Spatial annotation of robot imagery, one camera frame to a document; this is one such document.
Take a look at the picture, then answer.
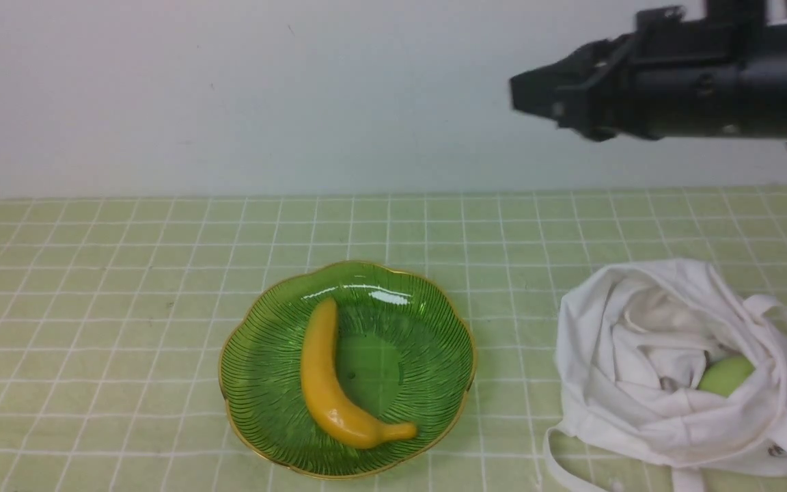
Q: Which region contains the green glass plate gold rim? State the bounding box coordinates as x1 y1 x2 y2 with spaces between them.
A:
219 260 478 480

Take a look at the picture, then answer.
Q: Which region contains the green toy apple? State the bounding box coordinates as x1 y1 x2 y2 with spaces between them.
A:
697 355 756 398

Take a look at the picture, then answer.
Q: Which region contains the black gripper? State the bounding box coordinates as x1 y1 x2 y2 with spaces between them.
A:
509 1 787 142

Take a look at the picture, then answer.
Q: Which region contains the white cloth bag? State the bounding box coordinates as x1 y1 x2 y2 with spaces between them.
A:
555 258 787 491

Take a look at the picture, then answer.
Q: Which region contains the yellow toy banana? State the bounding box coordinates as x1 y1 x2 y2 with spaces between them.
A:
300 298 418 450

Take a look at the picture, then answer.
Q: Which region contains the green checkered tablecloth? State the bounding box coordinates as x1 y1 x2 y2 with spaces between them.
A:
0 187 787 491

